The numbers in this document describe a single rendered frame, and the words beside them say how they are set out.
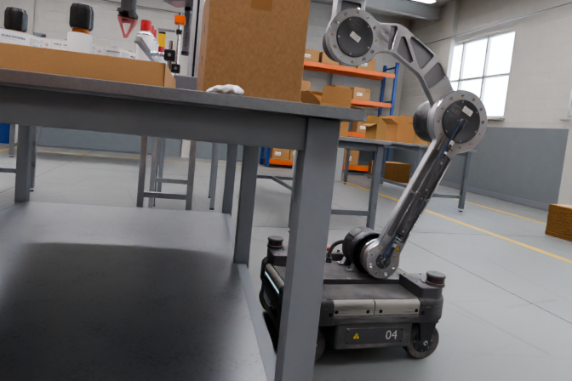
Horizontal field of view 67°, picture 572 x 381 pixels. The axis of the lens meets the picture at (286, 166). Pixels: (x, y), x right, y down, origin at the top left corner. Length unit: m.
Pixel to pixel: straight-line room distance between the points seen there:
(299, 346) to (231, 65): 0.63
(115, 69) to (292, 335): 0.55
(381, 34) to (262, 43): 0.67
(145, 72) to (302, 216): 0.36
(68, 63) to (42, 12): 9.13
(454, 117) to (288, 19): 0.87
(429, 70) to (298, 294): 1.14
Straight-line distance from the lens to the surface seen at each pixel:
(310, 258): 0.79
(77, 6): 1.86
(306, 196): 0.76
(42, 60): 0.77
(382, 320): 1.58
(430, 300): 1.66
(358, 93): 9.57
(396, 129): 6.21
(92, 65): 0.75
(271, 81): 1.07
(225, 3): 1.08
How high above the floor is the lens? 0.78
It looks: 5 degrees down
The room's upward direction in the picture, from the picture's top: 6 degrees clockwise
